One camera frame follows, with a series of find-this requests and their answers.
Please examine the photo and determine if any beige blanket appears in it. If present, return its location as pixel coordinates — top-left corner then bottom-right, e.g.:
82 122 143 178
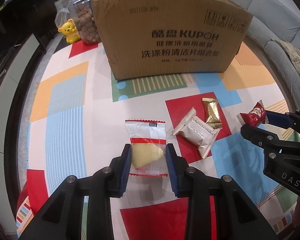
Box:
272 39 300 75

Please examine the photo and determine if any dark red snack packet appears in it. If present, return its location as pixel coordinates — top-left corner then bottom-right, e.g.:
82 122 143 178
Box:
237 100 268 127

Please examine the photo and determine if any clear jar of chocolates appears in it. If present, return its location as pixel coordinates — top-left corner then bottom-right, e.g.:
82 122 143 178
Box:
72 0 101 46

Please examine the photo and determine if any colourful patterned tablecloth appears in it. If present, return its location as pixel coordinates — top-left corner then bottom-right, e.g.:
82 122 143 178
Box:
16 42 297 239

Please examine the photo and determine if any clear bag of nuts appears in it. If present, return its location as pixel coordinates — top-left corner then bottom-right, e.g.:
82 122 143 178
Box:
55 0 71 28

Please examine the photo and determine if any gold foil packet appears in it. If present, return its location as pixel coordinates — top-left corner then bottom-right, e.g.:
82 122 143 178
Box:
202 98 222 129

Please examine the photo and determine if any yellow bear figurine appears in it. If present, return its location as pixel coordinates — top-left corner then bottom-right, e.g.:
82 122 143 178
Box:
58 19 81 44

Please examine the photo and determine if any clear packet yellow cake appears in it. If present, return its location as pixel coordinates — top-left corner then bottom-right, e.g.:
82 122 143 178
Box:
125 120 168 177

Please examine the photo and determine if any grey tv cabinet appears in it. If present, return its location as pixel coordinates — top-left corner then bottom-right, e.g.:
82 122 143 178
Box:
0 34 39 236

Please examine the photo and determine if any white pastry packet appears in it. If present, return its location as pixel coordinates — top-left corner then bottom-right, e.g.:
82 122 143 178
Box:
172 107 221 159

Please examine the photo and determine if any brown cardboard box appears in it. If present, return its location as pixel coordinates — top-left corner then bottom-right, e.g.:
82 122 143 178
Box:
92 0 253 80

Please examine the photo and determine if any grey sectional sofa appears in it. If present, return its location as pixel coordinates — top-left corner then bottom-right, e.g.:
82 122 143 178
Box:
231 0 300 110

